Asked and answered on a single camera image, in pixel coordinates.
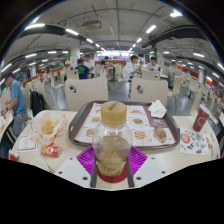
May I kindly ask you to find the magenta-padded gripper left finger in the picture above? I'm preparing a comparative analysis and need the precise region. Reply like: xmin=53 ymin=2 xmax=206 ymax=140
xmin=54 ymin=145 xmax=98 ymax=189

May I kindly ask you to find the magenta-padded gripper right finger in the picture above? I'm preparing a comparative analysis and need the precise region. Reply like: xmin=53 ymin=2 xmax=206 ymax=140
xmin=126 ymin=145 xmax=169 ymax=189

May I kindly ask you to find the clear tea bottle tan cap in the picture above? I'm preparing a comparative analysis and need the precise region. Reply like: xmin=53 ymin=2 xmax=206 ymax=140
xmin=92 ymin=100 xmax=134 ymax=177

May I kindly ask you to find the red sauce packet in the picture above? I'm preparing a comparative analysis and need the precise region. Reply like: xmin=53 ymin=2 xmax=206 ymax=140
xmin=40 ymin=143 xmax=61 ymax=159

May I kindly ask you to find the dark brown food tray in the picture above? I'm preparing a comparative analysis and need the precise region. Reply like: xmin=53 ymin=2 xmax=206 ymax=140
xmin=68 ymin=100 xmax=181 ymax=151

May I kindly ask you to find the printed paper tray liner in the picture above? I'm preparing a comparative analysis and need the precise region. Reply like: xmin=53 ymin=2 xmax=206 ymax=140
xmin=73 ymin=102 xmax=177 ymax=148

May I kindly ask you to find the fried food paper bag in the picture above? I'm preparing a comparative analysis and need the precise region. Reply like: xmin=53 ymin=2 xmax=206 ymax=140
xmin=30 ymin=110 xmax=68 ymax=146

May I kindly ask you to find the colourful printed leaflet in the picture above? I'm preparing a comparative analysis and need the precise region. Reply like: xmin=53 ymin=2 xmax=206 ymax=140
xmin=179 ymin=127 xmax=214 ymax=156

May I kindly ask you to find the white framed card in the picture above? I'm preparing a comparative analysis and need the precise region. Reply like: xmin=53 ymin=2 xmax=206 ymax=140
xmin=16 ymin=134 xmax=38 ymax=152

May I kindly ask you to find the white crumpled napkin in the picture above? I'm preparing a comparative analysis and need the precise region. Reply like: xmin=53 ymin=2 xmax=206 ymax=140
xmin=147 ymin=99 xmax=168 ymax=119

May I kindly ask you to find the red cardboard box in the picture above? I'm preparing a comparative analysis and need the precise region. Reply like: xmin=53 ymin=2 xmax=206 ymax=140
xmin=7 ymin=149 xmax=20 ymax=163

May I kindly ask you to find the red paper cup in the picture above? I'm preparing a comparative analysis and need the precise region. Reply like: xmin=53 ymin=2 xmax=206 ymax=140
xmin=192 ymin=103 xmax=212 ymax=133

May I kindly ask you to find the black backpack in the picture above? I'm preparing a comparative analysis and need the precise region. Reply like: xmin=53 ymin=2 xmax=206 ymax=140
xmin=29 ymin=89 xmax=46 ymax=118

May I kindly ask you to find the beige wooden chair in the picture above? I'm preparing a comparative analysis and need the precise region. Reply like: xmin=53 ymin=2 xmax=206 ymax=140
xmin=129 ymin=77 xmax=169 ymax=108
xmin=64 ymin=75 xmax=110 ymax=113
xmin=31 ymin=80 xmax=54 ymax=111

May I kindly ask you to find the person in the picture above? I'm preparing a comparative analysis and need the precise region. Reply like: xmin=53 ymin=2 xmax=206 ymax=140
xmin=83 ymin=54 xmax=97 ymax=78
xmin=39 ymin=70 xmax=49 ymax=84
xmin=74 ymin=58 xmax=92 ymax=80
xmin=99 ymin=55 xmax=111 ymax=66
xmin=0 ymin=72 xmax=29 ymax=138
xmin=144 ymin=56 xmax=160 ymax=73
xmin=122 ymin=54 xmax=143 ymax=82

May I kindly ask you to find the beige chairs group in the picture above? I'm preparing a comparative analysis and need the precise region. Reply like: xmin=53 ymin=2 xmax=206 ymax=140
xmin=19 ymin=63 xmax=224 ymax=114

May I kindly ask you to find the ceiling air conditioner unit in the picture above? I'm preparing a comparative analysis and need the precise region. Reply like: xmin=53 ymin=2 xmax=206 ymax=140
xmin=80 ymin=19 xmax=103 ymax=32

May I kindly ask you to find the ceiling lights group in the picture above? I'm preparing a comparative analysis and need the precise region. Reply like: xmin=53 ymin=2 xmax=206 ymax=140
xmin=0 ymin=9 xmax=224 ymax=84

